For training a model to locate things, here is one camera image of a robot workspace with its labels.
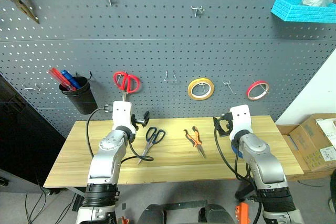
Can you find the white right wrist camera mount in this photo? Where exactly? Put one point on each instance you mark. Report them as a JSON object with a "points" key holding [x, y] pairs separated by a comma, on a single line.
{"points": [[241, 120]]}

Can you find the silver U-shaped hook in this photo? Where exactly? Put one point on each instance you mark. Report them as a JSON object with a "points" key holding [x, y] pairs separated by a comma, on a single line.
{"points": [[170, 79]]}

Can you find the cyan plastic basket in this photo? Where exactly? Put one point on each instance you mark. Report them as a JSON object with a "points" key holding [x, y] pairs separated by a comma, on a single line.
{"points": [[296, 11]]}

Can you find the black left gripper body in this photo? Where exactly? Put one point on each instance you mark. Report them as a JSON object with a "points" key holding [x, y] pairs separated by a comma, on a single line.
{"points": [[136, 124]]}

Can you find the open cardboard box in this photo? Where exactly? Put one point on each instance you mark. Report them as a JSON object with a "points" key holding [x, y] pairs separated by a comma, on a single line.
{"points": [[286, 132]]}

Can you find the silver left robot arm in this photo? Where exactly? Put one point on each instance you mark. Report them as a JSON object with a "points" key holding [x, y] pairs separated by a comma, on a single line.
{"points": [[105, 155]]}

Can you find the grey pegboard wall with tools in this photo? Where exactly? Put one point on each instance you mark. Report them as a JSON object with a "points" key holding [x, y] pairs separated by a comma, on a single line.
{"points": [[157, 37]]}

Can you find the silver flat loop hook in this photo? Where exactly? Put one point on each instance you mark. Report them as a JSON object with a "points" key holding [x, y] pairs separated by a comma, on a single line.
{"points": [[32, 89]]}

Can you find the small silver peg hook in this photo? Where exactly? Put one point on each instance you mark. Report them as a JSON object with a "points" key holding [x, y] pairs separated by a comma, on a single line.
{"points": [[197, 10]]}

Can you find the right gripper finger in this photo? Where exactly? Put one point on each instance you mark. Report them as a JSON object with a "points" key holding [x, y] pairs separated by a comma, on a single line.
{"points": [[216, 127], [228, 116]]}

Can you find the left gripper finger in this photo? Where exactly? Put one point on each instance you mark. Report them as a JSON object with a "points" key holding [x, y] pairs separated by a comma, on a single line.
{"points": [[134, 116], [146, 118]]}

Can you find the yellow tape roll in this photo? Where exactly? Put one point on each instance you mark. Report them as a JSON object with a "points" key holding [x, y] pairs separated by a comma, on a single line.
{"points": [[190, 90]]}

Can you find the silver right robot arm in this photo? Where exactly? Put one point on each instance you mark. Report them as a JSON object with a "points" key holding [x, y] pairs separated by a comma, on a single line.
{"points": [[262, 161]]}

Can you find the thin silver peg hook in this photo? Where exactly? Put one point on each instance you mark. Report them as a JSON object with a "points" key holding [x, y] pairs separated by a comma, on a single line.
{"points": [[229, 85]]}

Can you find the small orange plastic part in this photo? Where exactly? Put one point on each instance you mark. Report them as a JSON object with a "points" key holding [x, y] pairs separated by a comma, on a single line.
{"points": [[123, 220]]}

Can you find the black hanging cup holder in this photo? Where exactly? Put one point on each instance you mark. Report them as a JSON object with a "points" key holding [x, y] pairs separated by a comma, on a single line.
{"points": [[81, 98]]}

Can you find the dark rounded shape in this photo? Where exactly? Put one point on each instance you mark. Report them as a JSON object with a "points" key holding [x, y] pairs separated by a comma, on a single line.
{"points": [[216, 214], [151, 214]]}

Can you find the labelled cardboard box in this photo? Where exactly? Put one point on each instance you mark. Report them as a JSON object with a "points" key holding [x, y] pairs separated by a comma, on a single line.
{"points": [[309, 140]]}

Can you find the orange black needle-nose pliers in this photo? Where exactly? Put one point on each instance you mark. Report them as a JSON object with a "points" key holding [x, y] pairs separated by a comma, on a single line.
{"points": [[196, 140]]}

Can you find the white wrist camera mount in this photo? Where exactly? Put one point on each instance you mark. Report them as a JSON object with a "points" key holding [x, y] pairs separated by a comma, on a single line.
{"points": [[241, 120], [121, 115]]}

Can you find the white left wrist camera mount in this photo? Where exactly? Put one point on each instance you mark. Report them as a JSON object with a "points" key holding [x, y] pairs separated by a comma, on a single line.
{"points": [[121, 115]]}

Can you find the red tape roll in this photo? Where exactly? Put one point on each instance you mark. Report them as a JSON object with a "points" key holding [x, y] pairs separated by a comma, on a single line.
{"points": [[250, 89]]}

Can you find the black cabinet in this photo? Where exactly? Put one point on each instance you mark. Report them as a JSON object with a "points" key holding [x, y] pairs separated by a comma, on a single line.
{"points": [[23, 134]]}

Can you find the grey metal bar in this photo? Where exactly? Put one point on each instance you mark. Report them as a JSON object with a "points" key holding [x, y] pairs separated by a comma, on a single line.
{"points": [[183, 205]]}

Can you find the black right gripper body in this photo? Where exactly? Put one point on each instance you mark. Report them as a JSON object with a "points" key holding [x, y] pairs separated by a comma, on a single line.
{"points": [[225, 127]]}

